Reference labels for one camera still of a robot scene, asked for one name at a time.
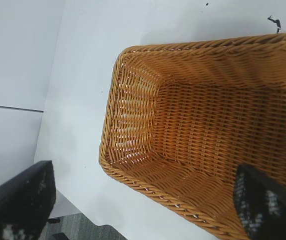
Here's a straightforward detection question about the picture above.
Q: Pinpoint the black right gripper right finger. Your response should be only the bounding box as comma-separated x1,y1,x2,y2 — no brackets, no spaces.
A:
233,163,286,240

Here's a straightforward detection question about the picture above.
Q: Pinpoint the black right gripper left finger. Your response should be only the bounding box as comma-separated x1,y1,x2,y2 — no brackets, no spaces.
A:
0,160,56,240

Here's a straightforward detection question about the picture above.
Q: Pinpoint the brown wicker basket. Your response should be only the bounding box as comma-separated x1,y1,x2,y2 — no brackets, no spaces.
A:
98,31,286,240

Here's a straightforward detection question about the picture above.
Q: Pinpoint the black chair base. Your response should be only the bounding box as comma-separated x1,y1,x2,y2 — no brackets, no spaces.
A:
46,216,66,240

